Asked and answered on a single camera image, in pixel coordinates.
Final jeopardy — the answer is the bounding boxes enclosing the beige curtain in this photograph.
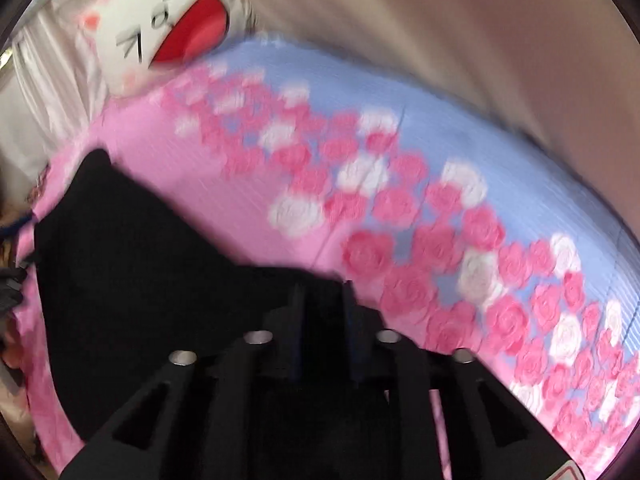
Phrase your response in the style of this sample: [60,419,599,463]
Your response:
[210,0,640,241]

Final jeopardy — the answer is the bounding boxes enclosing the white satin cloth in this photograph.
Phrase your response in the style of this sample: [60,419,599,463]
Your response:
[10,0,117,161]

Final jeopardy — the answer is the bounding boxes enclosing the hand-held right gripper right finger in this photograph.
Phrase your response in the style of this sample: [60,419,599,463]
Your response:
[344,281,577,480]

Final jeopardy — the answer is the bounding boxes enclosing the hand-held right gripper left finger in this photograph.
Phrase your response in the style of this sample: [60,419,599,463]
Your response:
[60,284,307,480]

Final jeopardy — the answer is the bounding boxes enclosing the pink blue floral bedsheet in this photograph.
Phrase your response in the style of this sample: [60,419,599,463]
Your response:
[10,35,637,480]

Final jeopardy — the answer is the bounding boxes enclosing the black pants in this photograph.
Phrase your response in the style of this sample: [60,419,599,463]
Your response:
[32,149,436,480]

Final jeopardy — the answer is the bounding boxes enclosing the white cat face pillow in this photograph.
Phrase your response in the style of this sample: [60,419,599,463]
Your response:
[75,0,261,100]

